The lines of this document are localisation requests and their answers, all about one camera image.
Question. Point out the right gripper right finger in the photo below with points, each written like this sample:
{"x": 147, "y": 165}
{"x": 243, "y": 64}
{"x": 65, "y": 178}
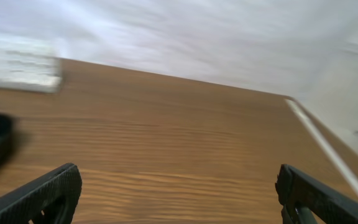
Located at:
{"x": 322, "y": 199}

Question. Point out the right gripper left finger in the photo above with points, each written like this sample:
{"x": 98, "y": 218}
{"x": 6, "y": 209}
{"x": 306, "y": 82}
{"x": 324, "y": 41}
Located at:
{"x": 36, "y": 199}

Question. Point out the white test tube rack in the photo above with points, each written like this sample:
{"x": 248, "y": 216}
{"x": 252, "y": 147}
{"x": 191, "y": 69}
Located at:
{"x": 17, "y": 65}

